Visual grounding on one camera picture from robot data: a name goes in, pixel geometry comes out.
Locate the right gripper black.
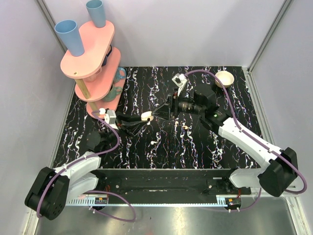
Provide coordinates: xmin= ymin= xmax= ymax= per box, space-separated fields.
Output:
xmin=151 ymin=87 xmax=204 ymax=121

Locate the beige earbud charging case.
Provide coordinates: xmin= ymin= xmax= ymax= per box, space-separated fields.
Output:
xmin=140 ymin=111 xmax=154 ymax=122

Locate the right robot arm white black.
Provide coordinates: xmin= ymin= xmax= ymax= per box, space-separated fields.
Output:
xmin=153 ymin=89 xmax=298 ymax=197

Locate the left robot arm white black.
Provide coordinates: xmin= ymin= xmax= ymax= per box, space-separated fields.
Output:
xmin=24 ymin=109 xmax=154 ymax=220

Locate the black marbled table mat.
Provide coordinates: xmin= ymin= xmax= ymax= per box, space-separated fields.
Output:
xmin=53 ymin=66 xmax=262 ymax=169

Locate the teal mug on shelf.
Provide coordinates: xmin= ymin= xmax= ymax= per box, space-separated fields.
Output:
xmin=102 ymin=85 xmax=123 ymax=102

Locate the blue mug on shelf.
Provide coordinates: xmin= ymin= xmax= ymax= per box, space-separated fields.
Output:
xmin=113 ymin=67 xmax=126 ymax=83

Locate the pink three tier shelf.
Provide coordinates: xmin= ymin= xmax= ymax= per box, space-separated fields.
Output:
xmin=60 ymin=21 xmax=121 ymax=115

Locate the beige wooden bowl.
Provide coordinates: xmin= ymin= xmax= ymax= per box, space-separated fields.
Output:
xmin=215 ymin=71 xmax=235 ymax=88

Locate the blue cup front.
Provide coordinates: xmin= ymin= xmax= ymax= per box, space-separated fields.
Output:
xmin=54 ymin=20 xmax=85 ymax=57

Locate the blue cup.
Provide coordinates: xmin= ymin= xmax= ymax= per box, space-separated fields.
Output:
xmin=86 ymin=0 xmax=106 ymax=28
xmin=54 ymin=20 xmax=85 ymax=57

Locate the blue cup rear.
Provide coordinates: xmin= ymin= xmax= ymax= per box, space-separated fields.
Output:
xmin=86 ymin=0 xmax=106 ymax=28

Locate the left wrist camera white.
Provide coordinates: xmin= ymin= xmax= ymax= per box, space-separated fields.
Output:
xmin=104 ymin=109 xmax=118 ymax=130

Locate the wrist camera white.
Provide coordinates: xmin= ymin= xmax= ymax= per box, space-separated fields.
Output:
xmin=104 ymin=109 xmax=118 ymax=130
xmin=172 ymin=73 xmax=187 ymax=96

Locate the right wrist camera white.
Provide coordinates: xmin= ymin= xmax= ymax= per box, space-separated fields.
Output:
xmin=172 ymin=73 xmax=187 ymax=96

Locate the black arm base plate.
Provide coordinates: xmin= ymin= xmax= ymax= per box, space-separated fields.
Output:
xmin=66 ymin=168 xmax=252 ymax=206

